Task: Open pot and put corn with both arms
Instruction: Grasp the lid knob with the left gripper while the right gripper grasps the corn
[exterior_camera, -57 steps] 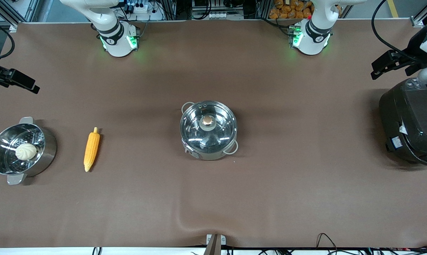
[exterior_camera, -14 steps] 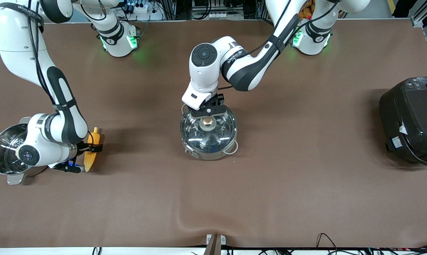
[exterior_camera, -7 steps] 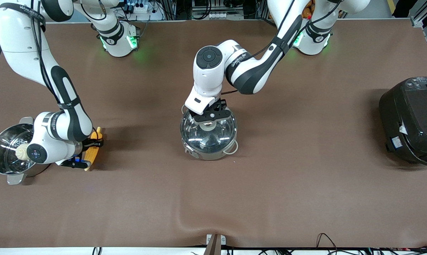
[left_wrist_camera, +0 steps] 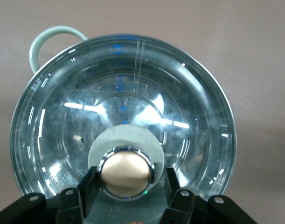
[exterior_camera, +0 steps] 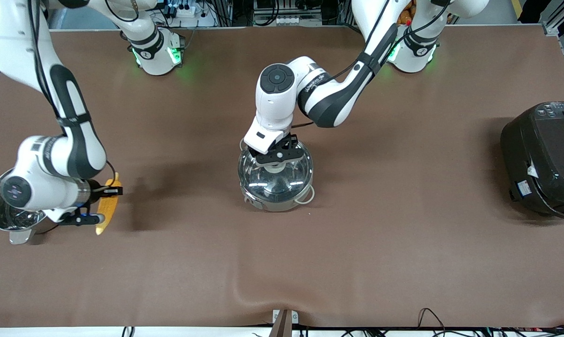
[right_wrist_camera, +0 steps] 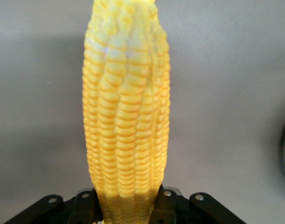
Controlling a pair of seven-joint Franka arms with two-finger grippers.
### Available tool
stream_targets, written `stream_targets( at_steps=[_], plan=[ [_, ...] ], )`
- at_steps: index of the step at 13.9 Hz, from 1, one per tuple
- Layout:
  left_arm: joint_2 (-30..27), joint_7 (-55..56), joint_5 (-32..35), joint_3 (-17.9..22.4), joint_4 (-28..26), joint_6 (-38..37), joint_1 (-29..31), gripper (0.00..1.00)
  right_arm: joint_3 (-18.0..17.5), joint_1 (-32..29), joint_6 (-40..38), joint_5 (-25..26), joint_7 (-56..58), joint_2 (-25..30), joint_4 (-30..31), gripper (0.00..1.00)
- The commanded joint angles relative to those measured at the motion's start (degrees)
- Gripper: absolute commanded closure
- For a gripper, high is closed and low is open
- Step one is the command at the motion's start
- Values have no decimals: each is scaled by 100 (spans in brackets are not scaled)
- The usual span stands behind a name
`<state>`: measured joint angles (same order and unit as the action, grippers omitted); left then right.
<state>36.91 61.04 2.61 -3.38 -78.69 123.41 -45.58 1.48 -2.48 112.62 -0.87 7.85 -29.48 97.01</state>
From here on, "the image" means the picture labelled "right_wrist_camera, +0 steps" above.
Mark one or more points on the yellow corn cob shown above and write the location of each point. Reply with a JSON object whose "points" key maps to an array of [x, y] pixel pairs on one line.
{"points": [[126, 112]]}

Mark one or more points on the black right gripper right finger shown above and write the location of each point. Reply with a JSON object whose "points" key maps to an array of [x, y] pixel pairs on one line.
{"points": [[170, 205]]}

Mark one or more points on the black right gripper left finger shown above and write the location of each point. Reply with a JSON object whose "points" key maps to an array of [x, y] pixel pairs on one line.
{"points": [[84, 207]]}

